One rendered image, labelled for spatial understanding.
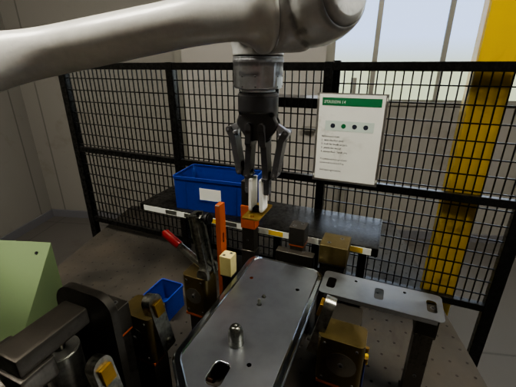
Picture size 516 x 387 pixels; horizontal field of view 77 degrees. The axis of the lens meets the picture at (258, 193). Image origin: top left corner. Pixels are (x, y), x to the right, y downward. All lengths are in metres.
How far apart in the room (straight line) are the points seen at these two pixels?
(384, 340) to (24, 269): 1.11
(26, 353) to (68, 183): 3.41
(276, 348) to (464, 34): 2.77
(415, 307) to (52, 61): 0.86
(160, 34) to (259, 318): 0.61
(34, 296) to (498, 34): 1.45
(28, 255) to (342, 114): 1.05
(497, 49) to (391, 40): 1.82
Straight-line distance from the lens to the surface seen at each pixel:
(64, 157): 3.83
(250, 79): 0.58
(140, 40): 0.44
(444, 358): 1.25
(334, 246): 0.95
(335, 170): 1.18
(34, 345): 0.57
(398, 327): 1.29
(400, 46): 2.96
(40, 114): 3.85
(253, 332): 0.76
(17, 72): 0.54
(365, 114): 1.13
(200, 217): 0.76
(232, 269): 0.89
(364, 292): 0.90
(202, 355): 0.73
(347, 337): 0.71
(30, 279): 1.12
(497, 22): 1.18
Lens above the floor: 1.54
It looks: 22 degrees down
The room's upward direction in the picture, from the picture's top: straight up
